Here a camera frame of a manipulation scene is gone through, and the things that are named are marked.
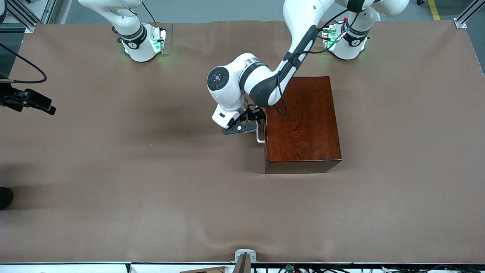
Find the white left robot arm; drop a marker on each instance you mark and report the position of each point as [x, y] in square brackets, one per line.
[265, 83]

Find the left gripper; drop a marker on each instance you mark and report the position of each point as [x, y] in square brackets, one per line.
[254, 113]

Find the black rounded object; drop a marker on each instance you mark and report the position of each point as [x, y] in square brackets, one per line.
[5, 198]

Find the aluminium frame profile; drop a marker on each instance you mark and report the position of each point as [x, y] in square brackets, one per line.
[468, 15]
[26, 22]

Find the dark brown wooden cabinet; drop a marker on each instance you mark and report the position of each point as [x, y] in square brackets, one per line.
[310, 132]

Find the grey metal camera bracket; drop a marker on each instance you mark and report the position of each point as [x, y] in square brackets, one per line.
[244, 256]

